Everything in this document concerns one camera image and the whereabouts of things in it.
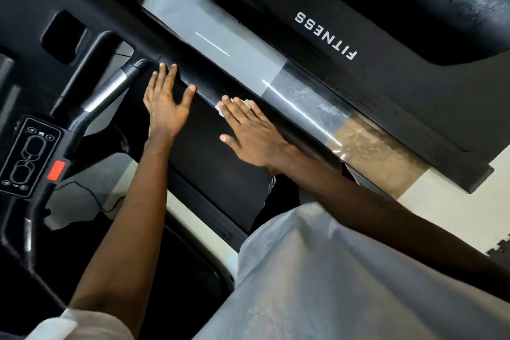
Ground person's left forearm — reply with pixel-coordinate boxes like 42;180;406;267
67;135;178;337

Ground black striped trousers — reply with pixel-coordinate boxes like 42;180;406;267
249;175;304;235

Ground black treadmill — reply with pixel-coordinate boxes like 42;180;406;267
0;0;352;340
67;0;510;195

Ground person's right forearm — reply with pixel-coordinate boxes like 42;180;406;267
275;144;510;305

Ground black interlocking foam mat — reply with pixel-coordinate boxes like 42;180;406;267
486;239;510;275

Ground person's right hand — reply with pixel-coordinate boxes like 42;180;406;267
215;96;296;171

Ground person's left hand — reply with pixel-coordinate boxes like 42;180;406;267
142;62;197;146

